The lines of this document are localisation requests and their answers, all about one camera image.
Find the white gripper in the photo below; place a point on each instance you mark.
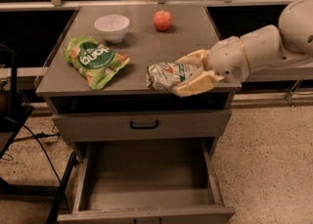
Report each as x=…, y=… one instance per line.
x=225, y=58

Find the crushed 7up can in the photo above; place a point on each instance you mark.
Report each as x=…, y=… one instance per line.
x=164, y=76

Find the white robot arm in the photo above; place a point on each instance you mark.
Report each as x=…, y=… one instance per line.
x=287, y=44

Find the closed grey top drawer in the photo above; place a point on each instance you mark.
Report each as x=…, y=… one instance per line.
x=114, y=126

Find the grey drawer cabinet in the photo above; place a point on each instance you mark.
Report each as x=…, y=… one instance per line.
x=66, y=91

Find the open grey middle drawer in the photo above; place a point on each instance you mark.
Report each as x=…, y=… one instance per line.
x=147, y=182

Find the red apple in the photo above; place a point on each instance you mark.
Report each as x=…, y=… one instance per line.
x=162, y=20

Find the white ceramic bowl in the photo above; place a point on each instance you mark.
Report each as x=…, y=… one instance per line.
x=113, y=28

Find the green chip bag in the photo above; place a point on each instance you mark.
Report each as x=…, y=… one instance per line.
x=96, y=62

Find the black drawer handle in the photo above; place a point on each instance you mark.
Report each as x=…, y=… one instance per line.
x=144, y=125

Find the black chair frame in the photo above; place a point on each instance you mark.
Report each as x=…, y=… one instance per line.
x=14, y=112

